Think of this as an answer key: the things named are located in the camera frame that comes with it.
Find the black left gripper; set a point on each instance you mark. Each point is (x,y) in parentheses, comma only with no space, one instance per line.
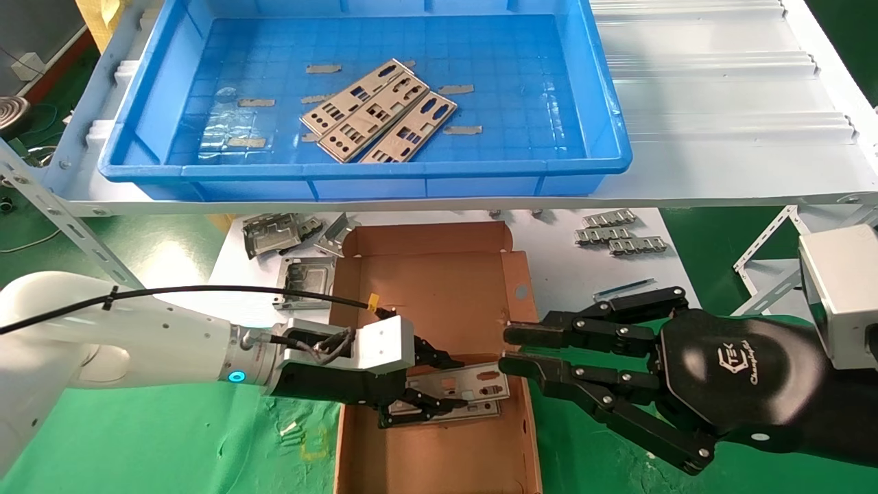
(329,387)

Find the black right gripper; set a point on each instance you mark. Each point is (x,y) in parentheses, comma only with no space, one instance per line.
(741,377)

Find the silver metal io shield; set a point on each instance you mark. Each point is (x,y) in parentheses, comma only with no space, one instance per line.
(398,103)
(377,81)
(437,120)
(480,410)
(480,385)

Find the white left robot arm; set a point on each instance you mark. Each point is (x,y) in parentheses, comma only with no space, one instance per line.
(137,343)

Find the brown cardboard box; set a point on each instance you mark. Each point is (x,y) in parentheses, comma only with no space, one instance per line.
(425,274)

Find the blue plastic tray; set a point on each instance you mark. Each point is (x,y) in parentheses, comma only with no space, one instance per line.
(514,103)

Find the yellow cardboard piece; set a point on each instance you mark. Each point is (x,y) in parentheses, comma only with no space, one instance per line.
(96,17)

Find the white socket box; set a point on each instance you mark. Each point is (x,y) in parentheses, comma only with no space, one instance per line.
(29,65)

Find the thin blue-edged metal strip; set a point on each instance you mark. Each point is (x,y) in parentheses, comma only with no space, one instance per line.
(621,291)

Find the slotted metal strip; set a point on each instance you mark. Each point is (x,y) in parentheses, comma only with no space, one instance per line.
(603,235)
(638,245)
(609,218)

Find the white board sheet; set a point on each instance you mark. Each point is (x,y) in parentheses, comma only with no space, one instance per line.
(549,240)

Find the small white tape scrap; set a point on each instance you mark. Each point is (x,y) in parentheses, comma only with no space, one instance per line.
(289,429)

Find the white angle steel brace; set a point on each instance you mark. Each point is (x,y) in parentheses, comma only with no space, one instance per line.
(765,239)
(775,295)

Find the green cloth mat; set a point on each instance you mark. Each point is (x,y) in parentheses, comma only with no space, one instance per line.
(171,446)

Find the perforated steel shelf leg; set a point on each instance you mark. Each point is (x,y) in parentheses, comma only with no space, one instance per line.
(68,219)

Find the metal spiral coil disc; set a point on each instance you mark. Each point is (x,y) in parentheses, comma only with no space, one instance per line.
(10,113)

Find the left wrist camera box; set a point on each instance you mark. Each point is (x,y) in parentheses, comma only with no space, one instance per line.
(384,343)

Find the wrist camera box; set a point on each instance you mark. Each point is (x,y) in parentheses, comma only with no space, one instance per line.
(384,343)
(844,295)

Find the square metal socket frame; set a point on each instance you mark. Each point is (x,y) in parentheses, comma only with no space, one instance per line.
(305,278)

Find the bent metal bracket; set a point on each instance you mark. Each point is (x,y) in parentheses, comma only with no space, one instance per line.
(334,237)

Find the small metal bracket piece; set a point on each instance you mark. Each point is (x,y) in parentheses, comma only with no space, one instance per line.
(310,226)

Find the large metal socket bracket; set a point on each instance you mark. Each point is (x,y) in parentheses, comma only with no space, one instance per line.
(271,237)

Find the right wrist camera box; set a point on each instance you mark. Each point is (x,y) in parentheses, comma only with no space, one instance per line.
(844,295)

